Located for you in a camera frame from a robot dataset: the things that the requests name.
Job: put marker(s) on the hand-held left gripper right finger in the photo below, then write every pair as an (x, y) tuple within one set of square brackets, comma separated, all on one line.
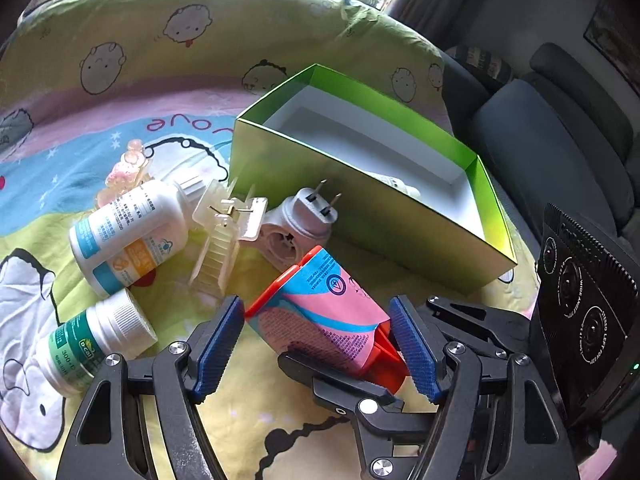
[(415, 350)]

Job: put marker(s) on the green cardboard box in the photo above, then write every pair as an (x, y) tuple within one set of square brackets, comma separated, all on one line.
[(325, 175)]

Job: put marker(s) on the pink and red tube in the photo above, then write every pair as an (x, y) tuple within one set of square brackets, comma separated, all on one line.
[(320, 310)]

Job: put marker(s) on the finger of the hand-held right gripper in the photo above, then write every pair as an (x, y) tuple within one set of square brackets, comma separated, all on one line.
[(485, 325), (340, 382)]

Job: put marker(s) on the pink hair clip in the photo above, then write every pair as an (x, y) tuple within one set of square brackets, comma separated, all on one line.
[(125, 172)]

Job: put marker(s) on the dark grey upholstered chair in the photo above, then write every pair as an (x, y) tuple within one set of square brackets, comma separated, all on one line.
[(540, 125)]

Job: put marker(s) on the grey plug adapter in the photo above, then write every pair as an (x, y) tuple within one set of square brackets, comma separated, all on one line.
[(295, 230)]

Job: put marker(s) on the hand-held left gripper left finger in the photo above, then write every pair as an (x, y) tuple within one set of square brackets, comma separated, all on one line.
[(220, 350)]

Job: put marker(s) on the white bottle blue orange label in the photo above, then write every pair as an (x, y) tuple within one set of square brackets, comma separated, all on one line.
[(125, 240)]

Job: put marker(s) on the white squeeze tube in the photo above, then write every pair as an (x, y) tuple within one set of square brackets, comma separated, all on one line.
[(400, 186)]

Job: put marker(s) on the clear plastic claw clip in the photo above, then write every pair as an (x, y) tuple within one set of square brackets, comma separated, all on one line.
[(215, 255)]

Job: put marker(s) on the white bottle green label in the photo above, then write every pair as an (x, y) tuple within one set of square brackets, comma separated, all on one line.
[(85, 345)]

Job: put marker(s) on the printed cartoon bedsheet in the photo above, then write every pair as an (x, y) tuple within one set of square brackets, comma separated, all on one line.
[(150, 85)]

